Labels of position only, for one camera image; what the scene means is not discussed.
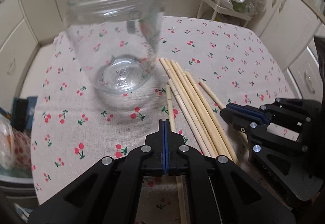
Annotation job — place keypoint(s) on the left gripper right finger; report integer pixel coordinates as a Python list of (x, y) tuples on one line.
[(218, 190)]

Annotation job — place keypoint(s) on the lone bamboo chopstick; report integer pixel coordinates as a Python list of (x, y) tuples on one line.
[(172, 144)]

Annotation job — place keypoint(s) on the bamboo chopstick four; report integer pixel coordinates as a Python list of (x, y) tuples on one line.
[(188, 118)]

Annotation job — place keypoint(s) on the cherry print tablecloth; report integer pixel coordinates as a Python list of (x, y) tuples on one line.
[(75, 125)]

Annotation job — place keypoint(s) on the bamboo chopstick five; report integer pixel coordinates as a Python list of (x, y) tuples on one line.
[(224, 138)]

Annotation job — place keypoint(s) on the bamboo chopstick two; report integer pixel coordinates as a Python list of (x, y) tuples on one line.
[(193, 117)]

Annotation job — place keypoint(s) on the bamboo chopstick six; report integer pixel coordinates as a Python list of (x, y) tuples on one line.
[(212, 95)]

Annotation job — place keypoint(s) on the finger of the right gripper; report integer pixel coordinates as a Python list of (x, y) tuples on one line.
[(236, 119), (252, 112)]

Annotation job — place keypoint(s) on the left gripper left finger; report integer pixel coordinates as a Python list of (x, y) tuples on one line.
[(109, 191)]

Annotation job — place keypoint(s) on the clear glass jar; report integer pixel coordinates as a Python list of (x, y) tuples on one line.
[(115, 41)]

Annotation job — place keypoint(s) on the bamboo chopstick three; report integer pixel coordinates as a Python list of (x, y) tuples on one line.
[(200, 108)]

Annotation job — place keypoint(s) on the plastic bag with orange items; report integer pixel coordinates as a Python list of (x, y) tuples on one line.
[(14, 147)]

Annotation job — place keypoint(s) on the cream kitchen base cabinets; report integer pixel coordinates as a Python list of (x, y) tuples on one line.
[(286, 28)]

